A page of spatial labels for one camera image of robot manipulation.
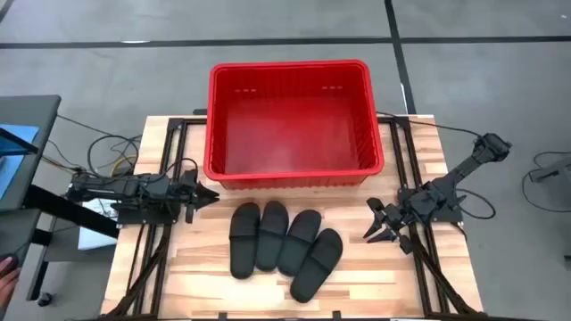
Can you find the blue lit screen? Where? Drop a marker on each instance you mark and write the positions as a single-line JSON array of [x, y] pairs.
[[13, 169]]

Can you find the person's hand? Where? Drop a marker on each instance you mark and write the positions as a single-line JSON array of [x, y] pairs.
[[8, 281]]

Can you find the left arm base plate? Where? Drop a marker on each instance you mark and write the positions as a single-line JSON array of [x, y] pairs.
[[147, 217]]

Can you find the grey desk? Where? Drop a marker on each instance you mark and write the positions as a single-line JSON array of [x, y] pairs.
[[40, 116]]

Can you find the black rubber slide sandal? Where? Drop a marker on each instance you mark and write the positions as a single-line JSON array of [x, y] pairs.
[[316, 267], [244, 241], [298, 243], [272, 236]]

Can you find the black caster wheel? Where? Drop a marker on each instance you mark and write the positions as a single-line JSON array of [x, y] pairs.
[[44, 299]]

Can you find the red plastic bin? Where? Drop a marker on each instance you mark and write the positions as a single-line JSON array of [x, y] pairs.
[[290, 134]]

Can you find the white box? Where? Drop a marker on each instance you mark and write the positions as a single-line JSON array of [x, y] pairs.
[[96, 234]]

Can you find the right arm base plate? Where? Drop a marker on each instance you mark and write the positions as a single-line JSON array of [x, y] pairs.
[[450, 216]]

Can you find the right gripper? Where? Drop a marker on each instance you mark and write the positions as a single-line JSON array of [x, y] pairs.
[[403, 214]]

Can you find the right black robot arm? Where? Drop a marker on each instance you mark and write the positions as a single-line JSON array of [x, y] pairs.
[[464, 169]]

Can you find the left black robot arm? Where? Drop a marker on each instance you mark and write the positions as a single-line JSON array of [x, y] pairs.
[[125, 187]]

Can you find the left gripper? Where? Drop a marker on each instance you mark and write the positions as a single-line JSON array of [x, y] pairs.
[[188, 196]]

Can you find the black desk frame beam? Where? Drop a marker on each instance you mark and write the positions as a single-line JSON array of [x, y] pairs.
[[71, 209]]

